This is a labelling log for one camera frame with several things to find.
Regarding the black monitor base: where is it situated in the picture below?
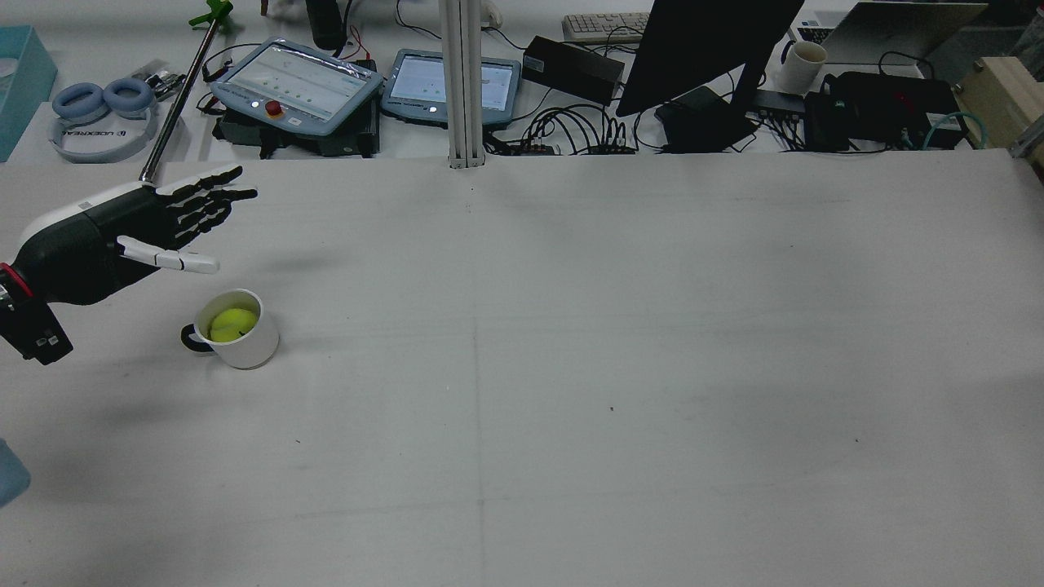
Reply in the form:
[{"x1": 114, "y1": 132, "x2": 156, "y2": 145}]
[{"x1": 655, "y1": 86, "x2": 759, "y2": 154}]

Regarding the clear bag of parts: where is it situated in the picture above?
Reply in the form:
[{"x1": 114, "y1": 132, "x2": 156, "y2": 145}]
[{"x1": 129, "y1": 59, "x2": 190, "y2": 92}]

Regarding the black cable tangle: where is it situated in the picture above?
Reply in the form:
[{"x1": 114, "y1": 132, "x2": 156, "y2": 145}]
[{"x1": 489, "y1": 102, "x2": 657, "y2": 157}]

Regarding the black USB hub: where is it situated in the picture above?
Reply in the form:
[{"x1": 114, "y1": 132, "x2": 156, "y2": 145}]
[{"x1": 752, "y1": 90, "x2": 810, "y2": 117}]

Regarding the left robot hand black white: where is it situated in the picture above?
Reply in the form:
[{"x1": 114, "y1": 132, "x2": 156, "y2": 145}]
[{"x1": 15, "y1": 165, "x2": 259, "y2": 307}]

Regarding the light blue object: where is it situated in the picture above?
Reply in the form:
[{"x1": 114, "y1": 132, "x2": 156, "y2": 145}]
[{"x1": 0, "y1": 439, "x2": 32, "y2": 508}]

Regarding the yellow tennis ball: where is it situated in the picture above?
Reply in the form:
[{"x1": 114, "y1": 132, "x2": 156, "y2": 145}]
[{"x1": 210, "y1": 307, "x2": 259, "y2": 343}]

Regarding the teal plastic box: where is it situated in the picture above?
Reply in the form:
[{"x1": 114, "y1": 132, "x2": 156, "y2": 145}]
[{"x1": 0, "y1": 24, "x2": 59, "y2": 162}]

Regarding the black cylindrical object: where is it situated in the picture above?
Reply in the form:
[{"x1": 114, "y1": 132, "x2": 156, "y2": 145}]
[{"x1": 306, "y1": 0, "x2": 349, "y2": 51}]

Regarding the black power adapter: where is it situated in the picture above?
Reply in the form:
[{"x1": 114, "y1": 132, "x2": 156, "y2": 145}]
[{"x1": 803, "y1": 91, "x2": 853, "y2": 152}]

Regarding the metal rod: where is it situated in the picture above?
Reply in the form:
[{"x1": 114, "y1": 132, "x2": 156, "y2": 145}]
[{"x1": 139, "y1": 16, "x2": 221, "y2": 184}]

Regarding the aluminium profile post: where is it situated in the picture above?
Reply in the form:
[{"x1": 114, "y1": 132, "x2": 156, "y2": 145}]
[{"x1": 438, "y1": 0, "x2": 488, "y2": 170}]

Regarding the teal network cable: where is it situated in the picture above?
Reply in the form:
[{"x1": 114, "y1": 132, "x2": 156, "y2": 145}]
[{"x1": 922, "y1": 111, "x2": 988, "y2": 150}]

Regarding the wooden box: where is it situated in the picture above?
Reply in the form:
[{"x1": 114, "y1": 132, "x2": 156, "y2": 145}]
[{"x1": 953, "y1": 55, "x2": 1044, "y2": 168}]

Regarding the black mini PC red logo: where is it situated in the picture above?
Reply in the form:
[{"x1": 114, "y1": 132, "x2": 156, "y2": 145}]
[{"x1": 824, "y1": 71, "x2": 969, "y2": 150}]

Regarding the green clamp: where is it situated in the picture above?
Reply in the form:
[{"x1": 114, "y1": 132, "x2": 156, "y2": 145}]
[{"x1": 188, "y1": 0, "x2": 235, "y2": 32}]

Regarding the white mug black handle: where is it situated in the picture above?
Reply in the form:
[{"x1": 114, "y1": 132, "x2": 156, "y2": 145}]
[{"x1": 180, "y1": 289, "x2": 281, "y2": 370}]

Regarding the light blue headset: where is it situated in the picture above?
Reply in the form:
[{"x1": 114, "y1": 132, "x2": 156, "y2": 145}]
[{"x1": 49, "y1": 77, "x2": 161, "y2": 165}]

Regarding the black computer monitor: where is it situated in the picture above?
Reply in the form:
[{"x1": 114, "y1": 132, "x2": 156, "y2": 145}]
[{"x1": 616, "y1": 0, "x2": 804, "y2": 117}]

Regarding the white mug on desk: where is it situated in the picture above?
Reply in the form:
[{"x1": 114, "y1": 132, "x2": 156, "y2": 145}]
[{"x1": 775, "y1": 41, "x2": 828, "y2": 95}]

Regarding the white keyboard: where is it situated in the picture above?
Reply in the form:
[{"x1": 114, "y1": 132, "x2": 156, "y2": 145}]
[{"x1": 561, "y1": 11, "x2": 653, "y2": 43}]

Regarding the grey teach pendant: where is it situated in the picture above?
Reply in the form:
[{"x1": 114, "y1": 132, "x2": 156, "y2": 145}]
[{"x1": 381, "y1": 49, "x2": 523, "y2": 129}]

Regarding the teach pendant with red button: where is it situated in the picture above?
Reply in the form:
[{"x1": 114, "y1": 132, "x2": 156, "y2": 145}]
[{"x1": 210, "y1": 37, "x2": 384, "y2": 137}]

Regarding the black power brick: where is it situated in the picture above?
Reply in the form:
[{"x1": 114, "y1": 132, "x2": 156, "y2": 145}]
[{"x1": 522, "y1": 35, "x2": 626, "y2": 105}]

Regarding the silver laptop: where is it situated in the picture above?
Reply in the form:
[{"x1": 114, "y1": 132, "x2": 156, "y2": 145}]
[{"x1": 790, "y1": 0, "x2": 989, "y2": 66}]

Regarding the black controller box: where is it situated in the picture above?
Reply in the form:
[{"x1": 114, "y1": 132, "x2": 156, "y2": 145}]
[{"x1": 214, "y1": 106, "x2": 381, "y2": 158}]

